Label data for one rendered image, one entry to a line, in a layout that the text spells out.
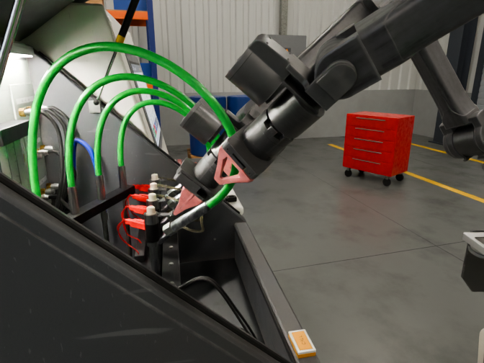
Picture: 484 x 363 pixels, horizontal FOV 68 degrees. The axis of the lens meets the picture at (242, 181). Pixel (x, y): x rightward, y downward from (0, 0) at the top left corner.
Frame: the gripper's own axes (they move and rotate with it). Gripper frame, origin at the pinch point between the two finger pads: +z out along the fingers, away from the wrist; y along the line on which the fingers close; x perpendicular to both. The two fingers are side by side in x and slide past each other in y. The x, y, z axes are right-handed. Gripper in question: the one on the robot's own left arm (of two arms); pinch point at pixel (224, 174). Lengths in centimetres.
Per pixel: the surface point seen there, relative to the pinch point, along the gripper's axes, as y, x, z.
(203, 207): 3.8, 1.6, 4.8
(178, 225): 5.9, 1.1, 10.1
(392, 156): -387, 118, 129
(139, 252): 0.3, 0.1, 35.1
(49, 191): 0, -26, 48
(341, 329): -97, 108, 102
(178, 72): -0.2, -15.8, -6.8
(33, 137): 9.9, -26.7, 18.4
